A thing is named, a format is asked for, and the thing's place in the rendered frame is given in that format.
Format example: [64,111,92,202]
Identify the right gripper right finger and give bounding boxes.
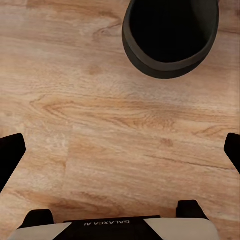
[224,132,240,173]

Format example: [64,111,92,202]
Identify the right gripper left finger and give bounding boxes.
[0,133,26,193]

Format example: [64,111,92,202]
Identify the cauldron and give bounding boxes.
[122,0,220,80]

